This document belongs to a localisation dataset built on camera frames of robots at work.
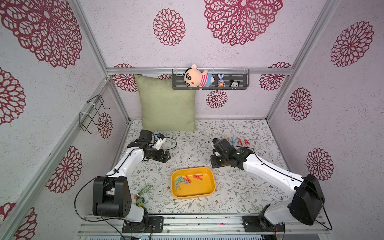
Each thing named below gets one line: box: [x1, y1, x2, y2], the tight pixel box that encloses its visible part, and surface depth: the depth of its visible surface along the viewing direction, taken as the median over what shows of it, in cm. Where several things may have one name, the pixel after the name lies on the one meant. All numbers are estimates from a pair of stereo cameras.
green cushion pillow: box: [134, 74, 198, 132], surface depth 99 cm
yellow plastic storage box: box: [171, 167, 216, 199], surface depth 89 cm
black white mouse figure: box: [230, 79, 241, 87], surface depth 94 cm
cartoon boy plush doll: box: [184, 64, 215, 88], surface depth 87 cm
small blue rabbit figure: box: [217, 73, 226, 87], surface depth 93 cm
